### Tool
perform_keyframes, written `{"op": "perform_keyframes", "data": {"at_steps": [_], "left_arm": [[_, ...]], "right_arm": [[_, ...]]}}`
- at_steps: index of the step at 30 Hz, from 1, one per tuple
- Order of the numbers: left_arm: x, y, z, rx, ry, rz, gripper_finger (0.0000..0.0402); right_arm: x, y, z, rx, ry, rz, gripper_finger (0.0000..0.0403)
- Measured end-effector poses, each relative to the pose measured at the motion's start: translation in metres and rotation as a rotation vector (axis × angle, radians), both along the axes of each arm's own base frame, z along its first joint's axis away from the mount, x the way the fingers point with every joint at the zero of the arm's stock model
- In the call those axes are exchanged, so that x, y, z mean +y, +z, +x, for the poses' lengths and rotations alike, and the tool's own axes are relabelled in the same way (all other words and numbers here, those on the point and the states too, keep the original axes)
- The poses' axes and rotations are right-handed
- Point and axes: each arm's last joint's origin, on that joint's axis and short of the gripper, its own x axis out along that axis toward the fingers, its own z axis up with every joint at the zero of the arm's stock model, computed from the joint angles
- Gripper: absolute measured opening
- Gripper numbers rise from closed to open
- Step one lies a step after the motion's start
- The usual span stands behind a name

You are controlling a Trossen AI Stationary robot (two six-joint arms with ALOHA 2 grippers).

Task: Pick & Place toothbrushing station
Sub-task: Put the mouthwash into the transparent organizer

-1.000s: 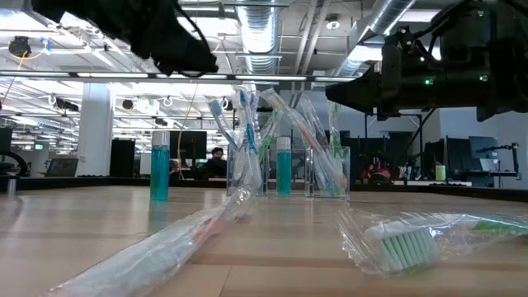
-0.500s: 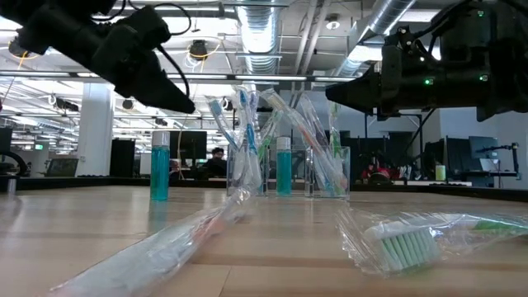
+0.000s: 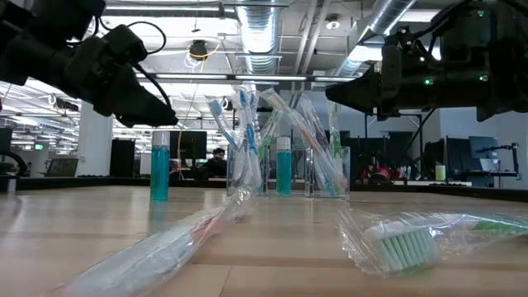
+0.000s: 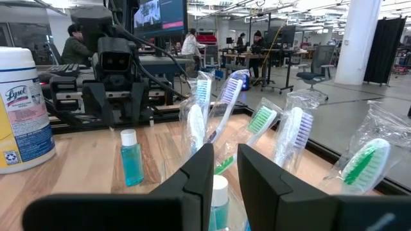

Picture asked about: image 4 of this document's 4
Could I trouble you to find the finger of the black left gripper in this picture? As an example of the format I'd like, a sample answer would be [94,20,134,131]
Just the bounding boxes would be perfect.
[129,81,152,123]
[82,79,116,127]

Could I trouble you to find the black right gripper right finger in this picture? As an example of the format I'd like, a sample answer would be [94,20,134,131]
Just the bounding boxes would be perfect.
[236,142,411,231]

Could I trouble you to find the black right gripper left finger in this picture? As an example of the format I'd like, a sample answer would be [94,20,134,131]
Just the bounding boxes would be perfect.
[21,142,215,231]

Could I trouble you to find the teal mouthwash bottle white cap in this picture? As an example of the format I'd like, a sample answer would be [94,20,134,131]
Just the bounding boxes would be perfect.
[208,174,231,231]
[119,128,145,187]

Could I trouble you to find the blue handle end toothbrush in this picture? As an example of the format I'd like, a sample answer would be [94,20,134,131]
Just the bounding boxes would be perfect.
[179,96,207,160]

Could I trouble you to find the blue grip toothbrush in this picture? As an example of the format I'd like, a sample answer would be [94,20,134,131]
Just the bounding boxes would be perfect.
[188,70,215,112]

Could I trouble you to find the lavender bristle teal grip toothbrush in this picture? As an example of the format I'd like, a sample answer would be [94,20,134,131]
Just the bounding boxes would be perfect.
[272,89,328,176]

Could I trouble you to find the mint bristle green grip toothbrush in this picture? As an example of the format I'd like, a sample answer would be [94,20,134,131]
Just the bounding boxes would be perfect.
[213,97,284,176]

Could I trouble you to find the purple white toothbrush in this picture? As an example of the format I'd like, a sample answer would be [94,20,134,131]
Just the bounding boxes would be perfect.
[205,69,251,145]

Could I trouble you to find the green bristle white toothbrush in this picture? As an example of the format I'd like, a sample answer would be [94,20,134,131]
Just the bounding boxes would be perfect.
[317,100,411,196]

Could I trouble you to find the black keyboard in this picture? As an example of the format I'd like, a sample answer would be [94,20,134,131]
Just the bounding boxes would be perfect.
[47,62,81,77]

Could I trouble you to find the Lysol wipes canister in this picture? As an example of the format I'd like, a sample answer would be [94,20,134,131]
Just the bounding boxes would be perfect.
[0,46,57,175]

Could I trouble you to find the red tool chest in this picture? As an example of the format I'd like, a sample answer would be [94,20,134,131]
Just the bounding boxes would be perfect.
[196,31,218,45]

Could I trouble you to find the computer tower blue lights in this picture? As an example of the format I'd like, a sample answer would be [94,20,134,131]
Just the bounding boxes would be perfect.
[231,69,252,92]

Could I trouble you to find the wooden office desk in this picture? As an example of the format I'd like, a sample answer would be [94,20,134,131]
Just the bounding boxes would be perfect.
[221,47,311,94]

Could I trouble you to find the grey office chair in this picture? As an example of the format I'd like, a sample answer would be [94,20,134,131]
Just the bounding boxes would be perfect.
[295,44,337,94]

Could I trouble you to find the black desk monitor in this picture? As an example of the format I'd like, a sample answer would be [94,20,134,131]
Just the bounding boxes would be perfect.
[265,24,297,49]

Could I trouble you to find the white building column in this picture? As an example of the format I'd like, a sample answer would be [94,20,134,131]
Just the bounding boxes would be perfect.
[333,0,383,86]

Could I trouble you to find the black room partition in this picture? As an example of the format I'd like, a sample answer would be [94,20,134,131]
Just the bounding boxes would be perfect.
[363,16,408,87]

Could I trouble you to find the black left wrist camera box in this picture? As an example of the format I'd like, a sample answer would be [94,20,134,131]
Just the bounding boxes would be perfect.
[97,36,133,83]

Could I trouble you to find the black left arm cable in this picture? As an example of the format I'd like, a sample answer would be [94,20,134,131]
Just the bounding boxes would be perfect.
[110,24,191,99]

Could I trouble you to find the large wall monitor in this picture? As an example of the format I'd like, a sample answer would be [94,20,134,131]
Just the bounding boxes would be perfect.
[133,0,189,39]

